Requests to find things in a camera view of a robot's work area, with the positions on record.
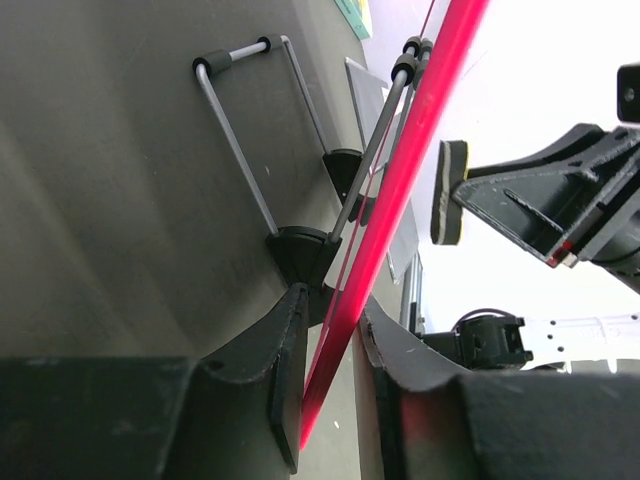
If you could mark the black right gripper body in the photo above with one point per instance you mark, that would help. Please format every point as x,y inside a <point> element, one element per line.
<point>612,241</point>

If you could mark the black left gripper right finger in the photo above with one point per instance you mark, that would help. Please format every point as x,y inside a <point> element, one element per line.
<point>421,416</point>

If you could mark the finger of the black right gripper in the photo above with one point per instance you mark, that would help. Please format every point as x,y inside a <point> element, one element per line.
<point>545,203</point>

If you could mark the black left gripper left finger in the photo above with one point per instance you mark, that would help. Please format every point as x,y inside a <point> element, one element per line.
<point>242,413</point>

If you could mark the yellow bone shaped eraser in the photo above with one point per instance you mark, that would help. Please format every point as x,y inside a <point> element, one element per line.
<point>446,215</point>

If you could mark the pink framed whiteboard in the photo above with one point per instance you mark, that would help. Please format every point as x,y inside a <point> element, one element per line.
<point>455,36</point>

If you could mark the whiteboard left stand foot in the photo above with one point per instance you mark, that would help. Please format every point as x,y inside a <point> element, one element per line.
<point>305,255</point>

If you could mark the colourful illustrated book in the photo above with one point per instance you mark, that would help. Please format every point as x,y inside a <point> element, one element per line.
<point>358,16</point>

